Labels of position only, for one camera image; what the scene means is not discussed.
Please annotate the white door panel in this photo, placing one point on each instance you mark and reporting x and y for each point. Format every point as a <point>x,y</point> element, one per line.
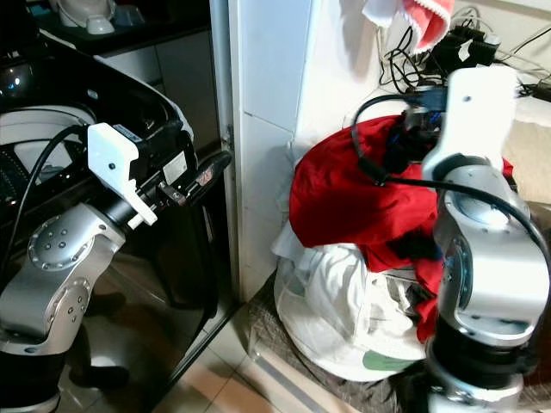
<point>275,60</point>

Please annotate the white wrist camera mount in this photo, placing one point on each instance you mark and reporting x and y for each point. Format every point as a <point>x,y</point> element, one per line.
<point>112,159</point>
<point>478,112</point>

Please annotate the black top-load washing machine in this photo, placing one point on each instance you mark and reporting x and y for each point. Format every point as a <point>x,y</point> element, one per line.
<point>181,258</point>

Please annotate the grey counter cabinet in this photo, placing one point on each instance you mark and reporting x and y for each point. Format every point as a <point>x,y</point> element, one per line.
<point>181,69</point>

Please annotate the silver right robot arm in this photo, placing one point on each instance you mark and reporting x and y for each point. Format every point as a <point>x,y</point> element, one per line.
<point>491,258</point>

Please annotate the grey woven laundry basket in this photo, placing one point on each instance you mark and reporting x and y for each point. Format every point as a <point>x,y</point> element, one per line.
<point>263,327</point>

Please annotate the white countertop appliance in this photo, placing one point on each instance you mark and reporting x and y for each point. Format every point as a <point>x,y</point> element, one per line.
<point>86,13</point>

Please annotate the steel washer drum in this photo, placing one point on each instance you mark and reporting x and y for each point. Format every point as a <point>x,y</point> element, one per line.
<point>21,129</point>

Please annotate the black garment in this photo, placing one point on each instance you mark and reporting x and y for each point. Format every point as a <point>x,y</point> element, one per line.
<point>409,248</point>

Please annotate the red garment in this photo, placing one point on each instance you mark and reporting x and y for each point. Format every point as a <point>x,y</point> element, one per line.
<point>344,198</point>

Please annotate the red white hanging towel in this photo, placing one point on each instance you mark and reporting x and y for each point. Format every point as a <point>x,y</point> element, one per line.
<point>426,17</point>

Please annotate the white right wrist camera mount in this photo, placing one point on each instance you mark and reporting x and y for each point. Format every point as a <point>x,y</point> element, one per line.
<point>478,112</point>

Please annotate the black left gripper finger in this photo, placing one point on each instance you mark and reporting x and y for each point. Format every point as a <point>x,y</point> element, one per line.
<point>174,131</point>
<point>212,170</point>

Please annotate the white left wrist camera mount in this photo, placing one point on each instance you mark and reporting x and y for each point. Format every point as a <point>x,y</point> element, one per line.
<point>112,159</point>

